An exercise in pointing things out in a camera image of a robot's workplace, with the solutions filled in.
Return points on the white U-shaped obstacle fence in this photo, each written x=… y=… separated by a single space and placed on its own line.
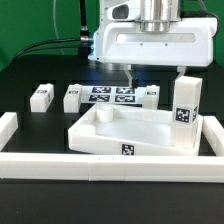
x=102 y=167

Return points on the fiducial marker sheet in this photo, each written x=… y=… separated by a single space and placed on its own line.
x=112 y=94

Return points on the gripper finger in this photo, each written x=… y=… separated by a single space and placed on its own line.
x=132 y=80
x=181 y=71

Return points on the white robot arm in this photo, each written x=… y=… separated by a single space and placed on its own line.
x=152 y=32

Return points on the white desk tabletop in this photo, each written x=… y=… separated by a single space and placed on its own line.
x=111 y=129

